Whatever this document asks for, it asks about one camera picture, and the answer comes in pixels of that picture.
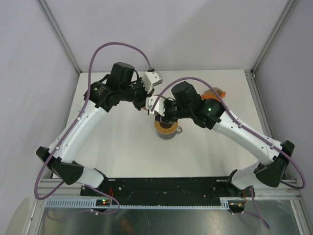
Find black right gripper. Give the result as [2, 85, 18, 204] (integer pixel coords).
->
[155, 99, 192, 124]

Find grey glass coffee server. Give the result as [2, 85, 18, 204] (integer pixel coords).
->
[156, 126, 183, 140]

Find wooden dripper holder ring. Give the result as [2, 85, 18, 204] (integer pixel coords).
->
[154, 119, 179, 135]

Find brown paper coffee filter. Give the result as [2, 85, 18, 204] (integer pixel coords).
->
[142, 89, 155, 111]

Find blue coffee dripper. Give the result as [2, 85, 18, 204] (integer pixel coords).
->
[156, 115, 165, 122]

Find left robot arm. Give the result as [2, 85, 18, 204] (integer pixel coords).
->
[36, 62, 162, 196]

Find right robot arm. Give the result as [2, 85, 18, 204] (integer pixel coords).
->
[155, 81, 294, 196]

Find brown paper coffee filters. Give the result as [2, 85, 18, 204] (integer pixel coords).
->
[204, 87, 223, 95]

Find orange coffee filter box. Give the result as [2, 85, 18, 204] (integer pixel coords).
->
[201, 90, 226, 100]

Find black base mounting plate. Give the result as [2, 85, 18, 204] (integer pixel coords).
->
[80, 176, 256, 206]

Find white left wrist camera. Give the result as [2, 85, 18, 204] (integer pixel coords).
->
[142, 71, 163, 94]

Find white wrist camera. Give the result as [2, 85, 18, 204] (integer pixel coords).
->
[145, 95, 165, 117]
[142, 71, 163, 94]

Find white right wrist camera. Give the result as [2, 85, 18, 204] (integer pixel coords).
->
[145, 95, 165, 117]

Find right aluminium frame post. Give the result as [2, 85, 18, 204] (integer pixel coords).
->
[244, 0, 298, 78]

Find aluminium frame post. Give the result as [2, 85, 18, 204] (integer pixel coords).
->
[244, 0, 298, 78]
[36, 0, 82, 74]

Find grey slotted cable duct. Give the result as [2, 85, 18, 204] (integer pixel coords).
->
[45, 198, 244, 211]

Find left aluminium frame post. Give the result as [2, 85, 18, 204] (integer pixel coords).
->
[36, 0, 82, 74]

